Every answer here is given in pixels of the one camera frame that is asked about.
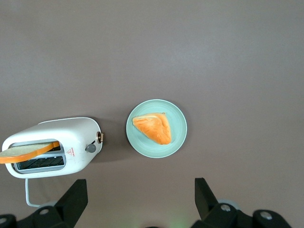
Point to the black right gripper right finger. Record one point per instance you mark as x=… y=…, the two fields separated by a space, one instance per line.
x=209 y=204

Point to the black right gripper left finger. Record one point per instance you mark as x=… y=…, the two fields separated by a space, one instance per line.
x=69 y=206

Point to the grey toaster lever knob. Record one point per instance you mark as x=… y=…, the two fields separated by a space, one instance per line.
x=90 y=148

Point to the white two-slot toaster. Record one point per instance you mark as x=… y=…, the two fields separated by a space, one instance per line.
x=76 y=133

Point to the bread slice with orange crust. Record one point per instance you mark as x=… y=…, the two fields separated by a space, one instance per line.
x=23 y=152

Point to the pale green round plate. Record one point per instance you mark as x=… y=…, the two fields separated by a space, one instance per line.
x=142 y=147

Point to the orange triangular bread piece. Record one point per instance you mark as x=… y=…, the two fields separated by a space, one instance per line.
x=154 y=128

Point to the brown table cover mat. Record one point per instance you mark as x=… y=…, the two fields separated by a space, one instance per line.
x=166 y=59

